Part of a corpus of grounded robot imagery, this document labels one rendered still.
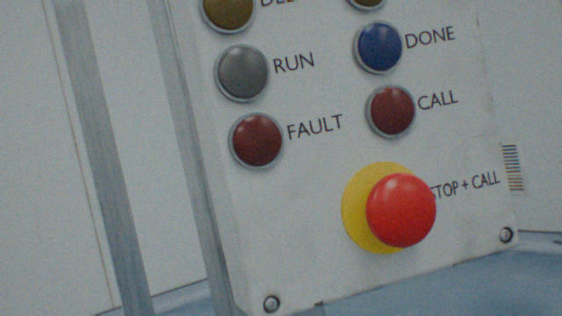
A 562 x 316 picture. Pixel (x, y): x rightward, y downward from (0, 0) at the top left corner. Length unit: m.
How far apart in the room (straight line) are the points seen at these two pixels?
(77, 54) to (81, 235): 2.74
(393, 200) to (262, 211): 0.07
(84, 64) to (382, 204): 1.21
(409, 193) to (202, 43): 0.13
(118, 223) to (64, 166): 2.66
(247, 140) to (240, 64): 0.04
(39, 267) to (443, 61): 3.83
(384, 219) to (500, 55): 3.65
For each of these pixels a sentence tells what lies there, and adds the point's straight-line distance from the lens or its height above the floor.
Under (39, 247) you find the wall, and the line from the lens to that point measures 4.16.
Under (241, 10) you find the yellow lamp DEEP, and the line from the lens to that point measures 0.38.
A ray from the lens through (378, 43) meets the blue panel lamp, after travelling 0.40.
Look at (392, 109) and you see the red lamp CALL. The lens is 0.40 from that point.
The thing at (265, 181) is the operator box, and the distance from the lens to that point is 0.38.
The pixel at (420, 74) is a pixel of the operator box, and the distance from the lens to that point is 0.42.
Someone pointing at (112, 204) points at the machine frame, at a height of 0.90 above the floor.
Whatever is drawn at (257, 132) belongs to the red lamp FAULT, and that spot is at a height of 1.01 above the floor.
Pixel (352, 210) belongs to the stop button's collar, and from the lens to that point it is 0.40.
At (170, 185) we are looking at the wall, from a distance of 4.36.
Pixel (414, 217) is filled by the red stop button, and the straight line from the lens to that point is 0.38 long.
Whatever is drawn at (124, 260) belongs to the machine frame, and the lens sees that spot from 1.55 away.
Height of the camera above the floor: 1.02
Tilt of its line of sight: 4 degrees down
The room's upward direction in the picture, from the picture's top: 12 degrees counter-clockwise
